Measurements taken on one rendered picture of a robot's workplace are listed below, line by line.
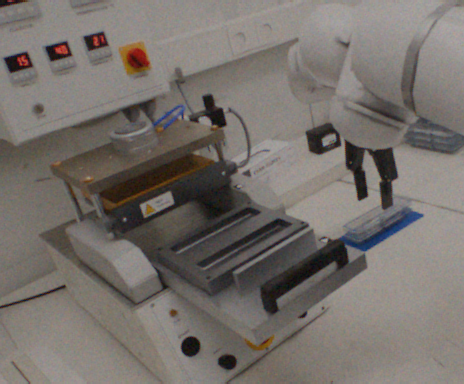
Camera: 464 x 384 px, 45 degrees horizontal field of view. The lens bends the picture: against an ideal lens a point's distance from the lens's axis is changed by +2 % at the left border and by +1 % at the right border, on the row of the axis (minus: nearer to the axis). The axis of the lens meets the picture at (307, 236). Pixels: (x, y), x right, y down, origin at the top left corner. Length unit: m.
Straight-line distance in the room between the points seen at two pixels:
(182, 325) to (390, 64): 0.58
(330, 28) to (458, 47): 0.26
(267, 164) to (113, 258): 0.73
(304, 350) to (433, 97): 0.61
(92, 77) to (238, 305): 0.59
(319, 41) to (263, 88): 1.08
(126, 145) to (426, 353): 0.64
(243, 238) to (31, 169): 0.76
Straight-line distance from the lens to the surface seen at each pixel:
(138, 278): 0.93
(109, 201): 1.01
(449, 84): 0.51
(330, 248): 0.78
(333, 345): 1.01
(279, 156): 1.60
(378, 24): 0.58
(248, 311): 0.76
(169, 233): 1.13
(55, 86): 1.16
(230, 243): 0.88
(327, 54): 0.74
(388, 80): 0.56
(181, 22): 1.65
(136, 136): 1.04
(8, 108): 1.14
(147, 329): 0.94
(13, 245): 1.55
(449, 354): 0.97
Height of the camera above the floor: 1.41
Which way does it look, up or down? 29 degrees down
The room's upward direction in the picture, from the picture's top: 12 degrees counter-clockwise
